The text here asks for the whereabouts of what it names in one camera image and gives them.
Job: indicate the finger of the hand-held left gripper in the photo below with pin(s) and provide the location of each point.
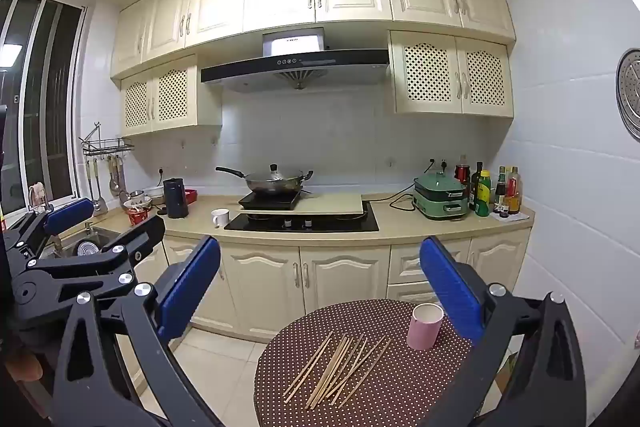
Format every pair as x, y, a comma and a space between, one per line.
70, 214
135, 237

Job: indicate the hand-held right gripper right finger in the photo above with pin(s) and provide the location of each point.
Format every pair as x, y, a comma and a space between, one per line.
450, 287

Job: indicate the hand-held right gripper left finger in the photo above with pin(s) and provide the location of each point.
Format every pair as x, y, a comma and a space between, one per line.
190, 287

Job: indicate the pink cup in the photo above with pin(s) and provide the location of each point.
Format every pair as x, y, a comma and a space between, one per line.
424, 329

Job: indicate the pile of wooden chopsticks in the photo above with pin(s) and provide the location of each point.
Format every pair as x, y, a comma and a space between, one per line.
340, 367

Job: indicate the person's left hand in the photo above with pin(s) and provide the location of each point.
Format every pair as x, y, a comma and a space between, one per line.
25, 367

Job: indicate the red bowl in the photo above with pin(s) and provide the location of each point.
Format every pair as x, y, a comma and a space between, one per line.
137, 213

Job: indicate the steel sink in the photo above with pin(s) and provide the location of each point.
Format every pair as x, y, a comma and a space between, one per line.
107, 237

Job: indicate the metal ladle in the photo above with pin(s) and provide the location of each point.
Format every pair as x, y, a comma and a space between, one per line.
97, 202

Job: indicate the pink cloth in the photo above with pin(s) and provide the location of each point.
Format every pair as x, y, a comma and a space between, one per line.
38, 194

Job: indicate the steel pot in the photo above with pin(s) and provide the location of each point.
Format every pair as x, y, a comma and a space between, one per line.
89, 249

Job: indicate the black electric kettle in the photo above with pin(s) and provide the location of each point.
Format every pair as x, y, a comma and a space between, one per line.
175, 199

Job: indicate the metal spatula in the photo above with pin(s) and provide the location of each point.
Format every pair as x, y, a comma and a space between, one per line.
116, 179

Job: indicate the red box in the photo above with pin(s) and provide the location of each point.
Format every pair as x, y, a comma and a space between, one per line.
191, 196

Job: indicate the white mug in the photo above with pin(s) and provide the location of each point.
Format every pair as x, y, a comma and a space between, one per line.
220, 218

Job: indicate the green electric cooker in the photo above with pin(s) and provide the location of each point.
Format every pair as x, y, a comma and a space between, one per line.
440, 199

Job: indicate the yellow green bottle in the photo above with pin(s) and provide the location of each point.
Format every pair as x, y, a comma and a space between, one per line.
483, 197

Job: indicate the white condiment tray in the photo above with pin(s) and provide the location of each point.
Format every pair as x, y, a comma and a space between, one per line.
520, 217

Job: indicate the cream base cabinets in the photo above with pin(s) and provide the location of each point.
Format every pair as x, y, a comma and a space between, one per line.
345, 277

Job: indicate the dark sauce bottle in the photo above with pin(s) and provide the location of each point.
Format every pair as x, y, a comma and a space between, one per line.
500, 189

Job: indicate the kitchen window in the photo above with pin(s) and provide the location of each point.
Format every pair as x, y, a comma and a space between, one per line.
45, 107

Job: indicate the dark bottle with red label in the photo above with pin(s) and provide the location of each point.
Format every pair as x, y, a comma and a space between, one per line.
462, 174

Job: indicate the orange oil bottle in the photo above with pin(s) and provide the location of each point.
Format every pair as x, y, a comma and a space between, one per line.
514, 192

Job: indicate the dark green glass bottle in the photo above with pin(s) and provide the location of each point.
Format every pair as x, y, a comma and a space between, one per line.
478, 174

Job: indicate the black induction cooker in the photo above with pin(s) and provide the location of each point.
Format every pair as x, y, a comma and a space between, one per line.
270, 200

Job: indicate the brown polka dot tablecloth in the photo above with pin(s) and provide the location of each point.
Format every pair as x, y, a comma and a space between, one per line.
380, 387

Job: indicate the black glass gas hob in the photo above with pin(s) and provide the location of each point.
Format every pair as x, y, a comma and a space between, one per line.
300, 224

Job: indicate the steel wok with lid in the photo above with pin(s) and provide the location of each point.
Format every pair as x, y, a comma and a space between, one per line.
275, 182

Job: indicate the cream lattice door cabinet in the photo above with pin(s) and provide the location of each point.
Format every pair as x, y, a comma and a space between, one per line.
165, 97
450, 77

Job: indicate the beige cover board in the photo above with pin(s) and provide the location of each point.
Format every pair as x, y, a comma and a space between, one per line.
330, 204

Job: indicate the black range hood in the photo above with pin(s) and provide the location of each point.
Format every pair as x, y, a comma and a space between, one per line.
300, 64

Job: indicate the round metal steamer plate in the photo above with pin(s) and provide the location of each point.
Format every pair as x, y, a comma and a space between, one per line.
631, 97

